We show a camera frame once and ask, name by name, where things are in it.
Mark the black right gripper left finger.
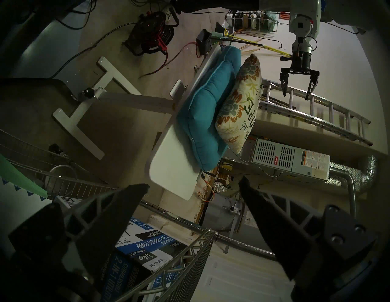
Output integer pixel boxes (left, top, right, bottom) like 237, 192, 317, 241
9, 184, 150, 280

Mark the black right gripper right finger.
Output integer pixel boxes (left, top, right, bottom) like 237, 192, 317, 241
238, 176, 378, 281

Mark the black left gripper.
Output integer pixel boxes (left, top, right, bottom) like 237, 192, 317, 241
280, 51, 319, 101

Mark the floral HOPE JOY pillow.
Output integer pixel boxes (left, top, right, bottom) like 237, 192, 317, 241
215, 54, 262, 154

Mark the green edged triangle print cushion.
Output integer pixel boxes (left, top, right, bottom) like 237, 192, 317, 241
0, 154, 51, 235

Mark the teal tufted seat cushion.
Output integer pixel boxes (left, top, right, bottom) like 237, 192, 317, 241
176, 46, 242, 171

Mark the aluminium ladder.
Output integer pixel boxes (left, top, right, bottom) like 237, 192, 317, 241
259, 78, 374, 146

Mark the utility pump cardboard box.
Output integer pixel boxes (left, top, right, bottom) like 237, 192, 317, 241
52, 195, 189, 302

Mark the yellow rod tool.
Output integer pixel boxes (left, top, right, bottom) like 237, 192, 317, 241
224, 30, 293, 58

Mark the metal bowl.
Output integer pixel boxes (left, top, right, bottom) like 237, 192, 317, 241
44, 164, 77, 198

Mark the white panel door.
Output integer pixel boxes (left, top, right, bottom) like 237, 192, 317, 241
195, 244, 293, 302

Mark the white furnace unit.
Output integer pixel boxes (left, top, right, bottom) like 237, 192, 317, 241
251, 138, 331, 182

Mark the grey water heater tank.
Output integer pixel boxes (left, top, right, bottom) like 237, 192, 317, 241
203, 195, 259, 253

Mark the cluttered storage rack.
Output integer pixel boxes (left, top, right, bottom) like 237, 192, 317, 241
225, 11, 279, 32

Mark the person in white shirt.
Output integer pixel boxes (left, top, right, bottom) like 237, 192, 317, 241
177, 0, 366, 34

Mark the white adjustable side table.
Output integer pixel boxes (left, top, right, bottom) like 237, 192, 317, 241
52, 43, 223, 200

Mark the green plastic tool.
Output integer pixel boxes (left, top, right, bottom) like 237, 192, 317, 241
213, 21, 228, 38

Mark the black box device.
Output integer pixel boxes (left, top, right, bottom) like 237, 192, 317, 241
195, 29, 211, 58

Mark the white power strip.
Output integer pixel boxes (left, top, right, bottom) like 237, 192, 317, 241
161, 4, 179, 25

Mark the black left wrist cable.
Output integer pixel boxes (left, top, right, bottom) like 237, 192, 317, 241
300, 36, 318, 51

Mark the silver duct pipe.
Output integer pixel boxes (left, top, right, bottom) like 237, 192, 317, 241
329, 154, 378, 216

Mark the orange coiled wire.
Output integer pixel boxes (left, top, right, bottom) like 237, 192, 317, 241
198, 177, 215, 202

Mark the chrome wire shelf rack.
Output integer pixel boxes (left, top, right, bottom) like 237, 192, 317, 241
0, 129, 276, 302

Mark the red floor cable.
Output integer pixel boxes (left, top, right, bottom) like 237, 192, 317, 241
139, 41, 198, 78

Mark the black red cable reel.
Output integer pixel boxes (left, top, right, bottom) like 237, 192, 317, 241
123, 11, 179, 56

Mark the black floor cable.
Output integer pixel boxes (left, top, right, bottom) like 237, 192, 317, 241
49, 21, 136, 79

